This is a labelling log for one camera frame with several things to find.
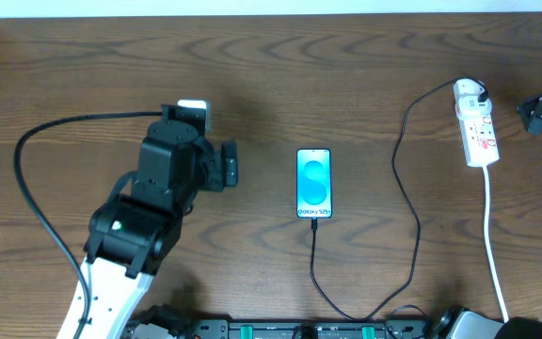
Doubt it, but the white power strip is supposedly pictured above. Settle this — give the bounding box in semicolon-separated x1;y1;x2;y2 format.
459;115;500;168

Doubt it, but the white power strip cord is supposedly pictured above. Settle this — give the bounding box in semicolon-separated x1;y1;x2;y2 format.
481;164;510;323

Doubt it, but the white USB charger adapter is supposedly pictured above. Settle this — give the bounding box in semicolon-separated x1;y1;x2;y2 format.
453;78;492;121

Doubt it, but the blue smartphone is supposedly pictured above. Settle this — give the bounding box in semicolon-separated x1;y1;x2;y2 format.
296;149;333;218

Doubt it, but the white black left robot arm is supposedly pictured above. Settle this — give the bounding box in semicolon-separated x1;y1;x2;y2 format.
13;99;238;338

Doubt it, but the black USB charging cable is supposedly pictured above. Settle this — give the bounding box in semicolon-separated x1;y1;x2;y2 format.
309;76;489;322

